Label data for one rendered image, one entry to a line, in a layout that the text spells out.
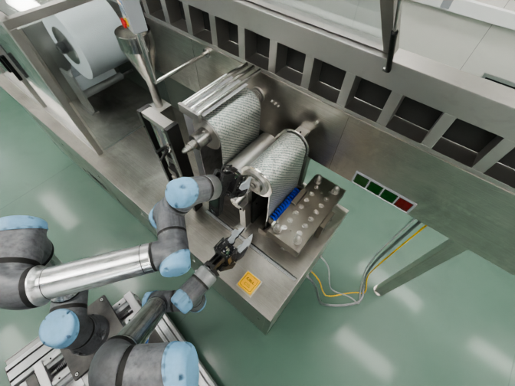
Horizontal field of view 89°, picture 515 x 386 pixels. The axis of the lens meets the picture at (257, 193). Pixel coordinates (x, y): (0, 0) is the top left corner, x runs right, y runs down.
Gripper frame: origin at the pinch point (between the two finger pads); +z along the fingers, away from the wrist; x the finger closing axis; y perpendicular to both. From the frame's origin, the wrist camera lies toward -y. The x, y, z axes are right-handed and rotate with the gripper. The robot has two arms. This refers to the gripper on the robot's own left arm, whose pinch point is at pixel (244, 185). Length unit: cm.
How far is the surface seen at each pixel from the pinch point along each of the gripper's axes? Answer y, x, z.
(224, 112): 19.2, 20.4, 0.6
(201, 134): 9.0, 22.1, -5.2
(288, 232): -14.2, -19.3, 19.1
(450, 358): -67, -138, 117
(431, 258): -5, -80, 73
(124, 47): 23, 68, -9
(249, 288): -39.2, -19.5, 5.8
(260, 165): 8.9, -1.4, 2.6
